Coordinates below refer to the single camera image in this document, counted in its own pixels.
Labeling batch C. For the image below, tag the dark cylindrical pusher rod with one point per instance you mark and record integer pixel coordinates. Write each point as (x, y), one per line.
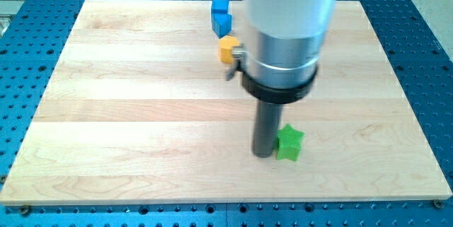
(268, 116)

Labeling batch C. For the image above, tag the blue cube block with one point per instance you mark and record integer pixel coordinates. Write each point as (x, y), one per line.
(220, 7)

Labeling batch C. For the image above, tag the light wooden board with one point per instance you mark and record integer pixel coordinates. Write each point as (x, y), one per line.
(138, 111)

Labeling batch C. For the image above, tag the blue perforated metal base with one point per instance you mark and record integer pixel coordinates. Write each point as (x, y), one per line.
(30, 48)

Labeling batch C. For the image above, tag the yellow hexagon block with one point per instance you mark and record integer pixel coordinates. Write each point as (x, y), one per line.
(226, 44)

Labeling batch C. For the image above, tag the green star block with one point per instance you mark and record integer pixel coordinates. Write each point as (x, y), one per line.
(289, 143)

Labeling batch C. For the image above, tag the blue heart-shaped block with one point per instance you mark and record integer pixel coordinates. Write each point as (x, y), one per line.
(221, 24)

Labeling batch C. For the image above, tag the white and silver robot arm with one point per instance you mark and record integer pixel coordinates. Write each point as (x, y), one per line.
(278, 58)

